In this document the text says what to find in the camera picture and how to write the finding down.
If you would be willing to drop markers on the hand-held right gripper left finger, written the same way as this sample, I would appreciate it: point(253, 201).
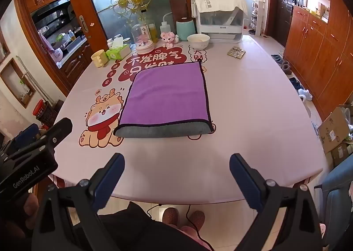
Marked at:
point(109, 180)

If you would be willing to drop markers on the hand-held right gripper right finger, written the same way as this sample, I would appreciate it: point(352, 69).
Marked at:
point(245, 180)

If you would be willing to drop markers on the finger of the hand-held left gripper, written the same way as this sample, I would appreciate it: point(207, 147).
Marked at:
point(59, 128)
point(27, 131)

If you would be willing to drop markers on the purple towel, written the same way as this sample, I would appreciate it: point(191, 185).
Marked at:
point(168, 93)

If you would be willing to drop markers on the person's left hand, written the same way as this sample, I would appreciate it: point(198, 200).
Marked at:
point(31, 205)

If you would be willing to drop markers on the black basket with red lid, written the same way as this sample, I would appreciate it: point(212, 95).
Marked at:
point(45, 113)

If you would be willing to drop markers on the person's dark clothing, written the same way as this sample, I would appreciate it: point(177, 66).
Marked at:
point(132, 226)

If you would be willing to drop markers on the pink printed tablecloth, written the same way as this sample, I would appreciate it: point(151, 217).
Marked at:
point(253, 107)

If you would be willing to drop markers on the yellow mug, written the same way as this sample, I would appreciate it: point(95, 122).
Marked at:
point(98, 58)

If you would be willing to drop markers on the blue chair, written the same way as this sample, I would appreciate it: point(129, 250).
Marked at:
point(337, 184)

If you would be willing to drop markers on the green tissue box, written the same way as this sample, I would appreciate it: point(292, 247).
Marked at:
point(118, 52)

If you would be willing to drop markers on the small cardboard box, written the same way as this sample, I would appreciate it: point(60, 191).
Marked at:
point(340, 154)

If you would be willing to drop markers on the large cardboard box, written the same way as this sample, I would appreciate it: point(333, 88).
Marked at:
point(332, 129)

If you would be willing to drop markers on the white shoes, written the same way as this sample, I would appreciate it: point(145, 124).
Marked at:
point(306, 94)

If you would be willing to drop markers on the dark blue shoes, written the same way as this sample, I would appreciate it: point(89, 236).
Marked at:
point(296, 83)

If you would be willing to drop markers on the grey slippers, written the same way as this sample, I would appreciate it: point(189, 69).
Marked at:
point(288, 67)

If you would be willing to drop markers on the glass dome with pink base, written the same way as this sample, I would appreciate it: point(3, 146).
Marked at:
point(142, 38)

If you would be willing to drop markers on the blue slippers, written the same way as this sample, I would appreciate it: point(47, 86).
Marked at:
point(277, 58)

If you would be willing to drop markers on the foil blister pack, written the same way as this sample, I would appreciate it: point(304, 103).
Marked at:
point(236, 52)

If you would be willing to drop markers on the yellow liquid bottle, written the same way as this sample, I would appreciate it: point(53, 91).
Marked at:
point(152, 33)

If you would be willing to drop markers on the pink plush toy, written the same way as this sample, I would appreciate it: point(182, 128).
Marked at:
point(169, 39)

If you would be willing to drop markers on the white bowl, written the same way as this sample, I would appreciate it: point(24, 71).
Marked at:
point(198, 41)

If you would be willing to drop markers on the white squeeze bottle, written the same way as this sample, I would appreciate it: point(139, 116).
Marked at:
point(165, 26)

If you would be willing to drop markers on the white countertop appliance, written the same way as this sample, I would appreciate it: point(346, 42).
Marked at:
point(220, 26)

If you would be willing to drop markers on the mint green container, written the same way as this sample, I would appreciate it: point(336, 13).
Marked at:
point(186, 29)

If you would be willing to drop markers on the white shoe rack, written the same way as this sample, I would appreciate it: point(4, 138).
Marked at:
point(257, 13)

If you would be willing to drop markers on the dark entrance door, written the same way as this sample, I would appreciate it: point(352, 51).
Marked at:
point(285, 11)

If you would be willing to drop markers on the white cloth cover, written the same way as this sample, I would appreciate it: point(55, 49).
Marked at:
point(215, 1)

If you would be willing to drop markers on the wooden wall frame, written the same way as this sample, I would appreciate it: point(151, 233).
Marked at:
point(16, 82)

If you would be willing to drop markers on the wooden wall cabinet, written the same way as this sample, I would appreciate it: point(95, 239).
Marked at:
point(317, 46)

